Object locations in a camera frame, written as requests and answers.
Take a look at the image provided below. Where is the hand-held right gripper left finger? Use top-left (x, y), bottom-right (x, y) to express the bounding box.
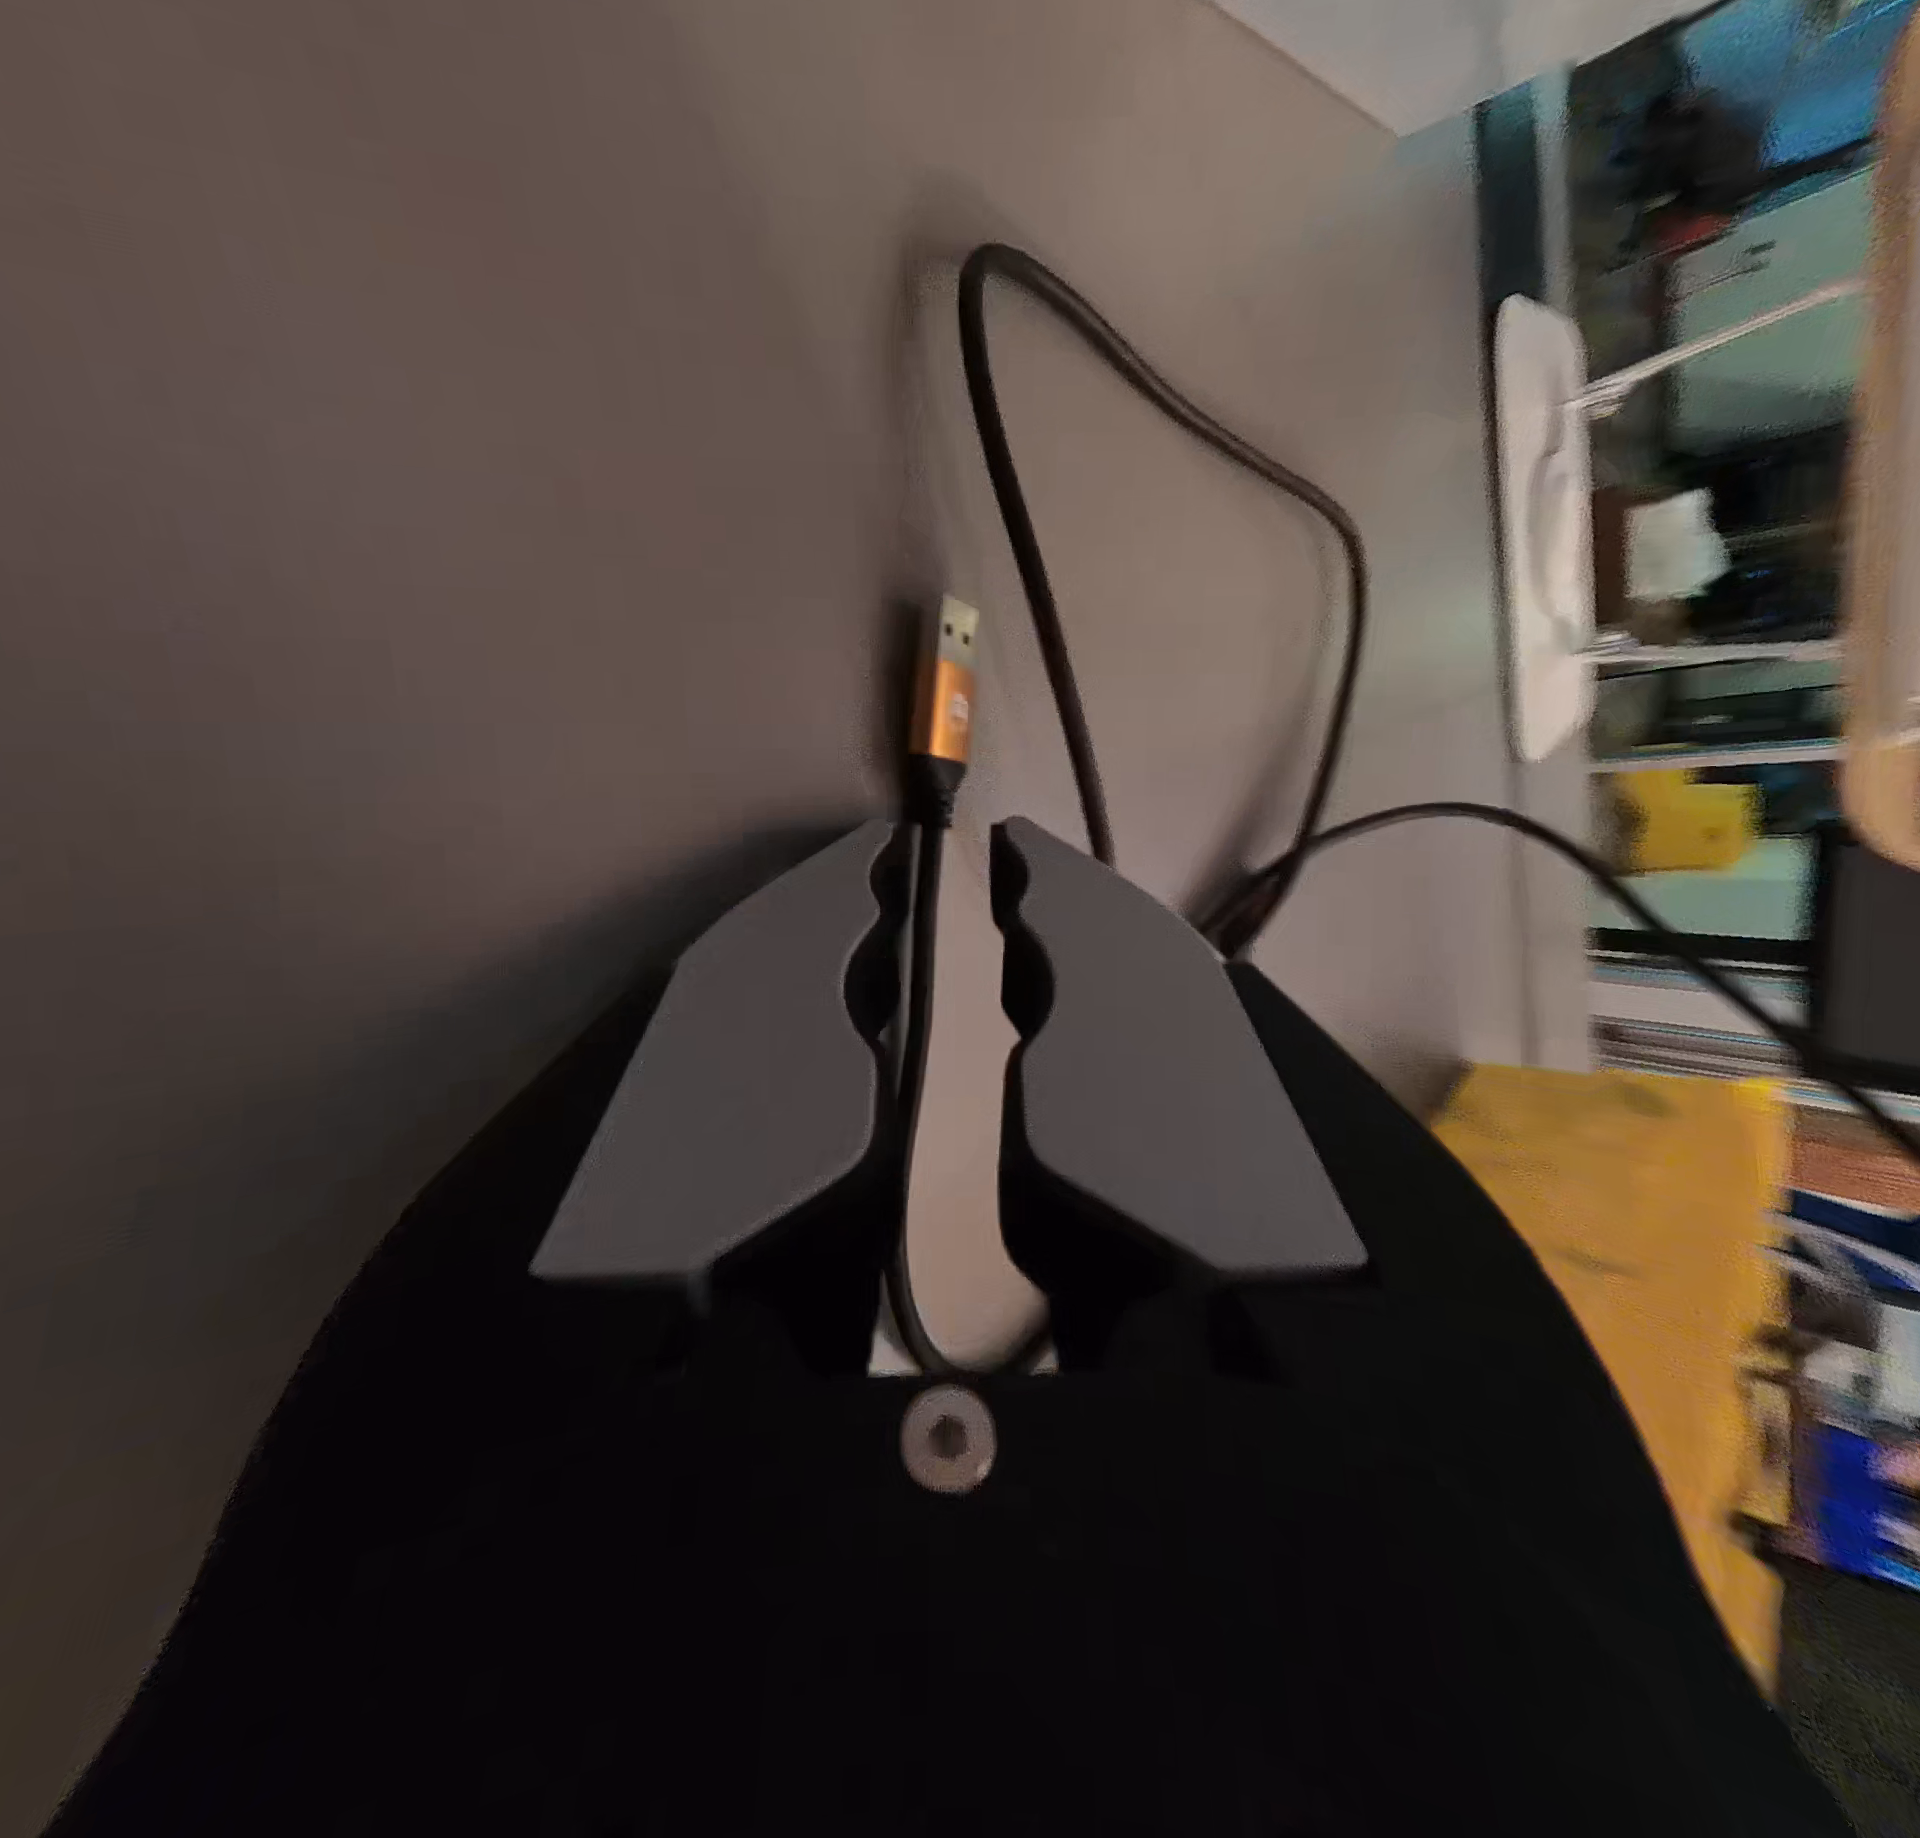
top-left (528, 818), bottom-right (919, 1371)

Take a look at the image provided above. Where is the gold-plug black usb cable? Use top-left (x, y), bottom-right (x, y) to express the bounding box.
top-left (882, 245), bottom-right (1369, 1377)

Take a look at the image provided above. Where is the black hub cord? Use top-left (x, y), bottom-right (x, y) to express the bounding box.
top-left (1200, 804), bottom-right (1920, 1168)

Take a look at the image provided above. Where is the yellow plastic bin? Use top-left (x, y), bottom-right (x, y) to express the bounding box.
top-left (1431, 1061), bottom-right (1802, 1698)
top-left (1624, 769), bottom-right (1759, 874)

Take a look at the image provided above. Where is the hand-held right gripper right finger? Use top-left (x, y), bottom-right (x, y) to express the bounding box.
top-left (988, 818), bottom-right (1366, 1371)

